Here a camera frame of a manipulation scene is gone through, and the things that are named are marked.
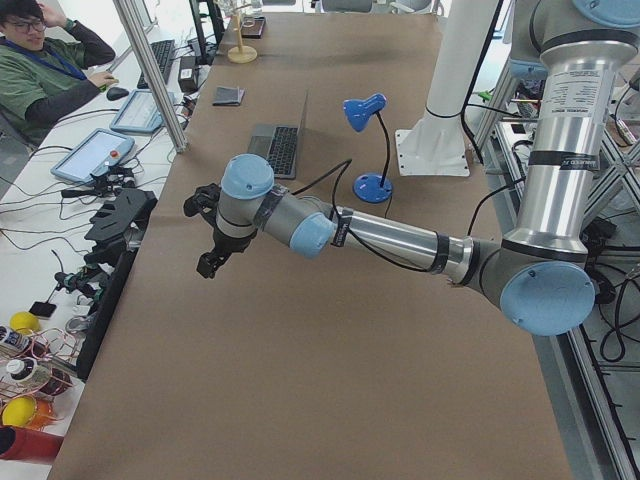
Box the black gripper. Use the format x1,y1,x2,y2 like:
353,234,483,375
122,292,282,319
183,183,256,279

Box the grey laptop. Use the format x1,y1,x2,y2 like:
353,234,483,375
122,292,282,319
247,91,309,180

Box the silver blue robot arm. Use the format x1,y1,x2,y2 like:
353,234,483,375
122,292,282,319
183,1,639,336

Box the near blue teach pendant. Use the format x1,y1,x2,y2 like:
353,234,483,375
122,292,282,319
50,128,135,183

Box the blue teach pendant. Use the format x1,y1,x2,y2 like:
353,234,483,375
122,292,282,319
110,89,163,135
50,128,135,183

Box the far blue teach pendant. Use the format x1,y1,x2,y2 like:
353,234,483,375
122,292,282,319
110,89,163,135

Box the grey folded cloth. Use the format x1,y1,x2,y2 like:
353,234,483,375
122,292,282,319
212,86,245,106

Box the blue desk lamp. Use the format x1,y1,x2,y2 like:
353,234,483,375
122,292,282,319
342,93,393,204

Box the black power adapter box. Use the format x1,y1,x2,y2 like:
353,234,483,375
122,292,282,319
178,55,199,93

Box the black computer mouse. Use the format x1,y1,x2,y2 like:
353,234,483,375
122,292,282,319
106,87,129,101

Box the wooden mug tree stand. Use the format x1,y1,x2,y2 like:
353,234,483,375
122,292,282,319
218,0,258,64

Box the black keyboard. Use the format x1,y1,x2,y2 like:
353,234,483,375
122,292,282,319
150,39,175,84

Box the yellow ball in orange holder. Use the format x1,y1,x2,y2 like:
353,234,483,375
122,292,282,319
1,396,37,428

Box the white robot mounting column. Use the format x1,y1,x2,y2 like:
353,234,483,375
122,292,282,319
396,0,502,177

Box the seated person in green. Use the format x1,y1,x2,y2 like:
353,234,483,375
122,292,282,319
1,1,118,146

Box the aluminium frame post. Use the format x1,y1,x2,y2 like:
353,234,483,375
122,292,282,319
113,0,187,153

